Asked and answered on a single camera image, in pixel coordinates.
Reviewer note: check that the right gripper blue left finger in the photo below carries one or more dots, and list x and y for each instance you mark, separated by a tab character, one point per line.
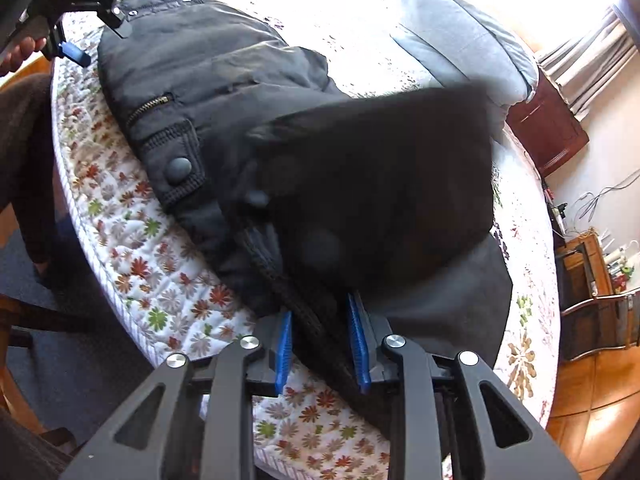
271	370

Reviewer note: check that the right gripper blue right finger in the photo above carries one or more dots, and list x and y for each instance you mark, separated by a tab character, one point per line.
366	337

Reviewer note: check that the black padded pants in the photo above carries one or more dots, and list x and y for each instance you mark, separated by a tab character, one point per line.
298	196

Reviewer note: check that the person's left hand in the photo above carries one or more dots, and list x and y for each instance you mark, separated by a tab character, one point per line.
12	62

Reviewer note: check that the wooden desk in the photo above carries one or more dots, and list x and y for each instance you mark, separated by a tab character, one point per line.
595	259

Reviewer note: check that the dark wooden headboard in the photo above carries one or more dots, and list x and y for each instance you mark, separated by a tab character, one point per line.
547	128

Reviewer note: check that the grey striped curtain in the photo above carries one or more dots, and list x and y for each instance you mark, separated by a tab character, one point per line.
583	65

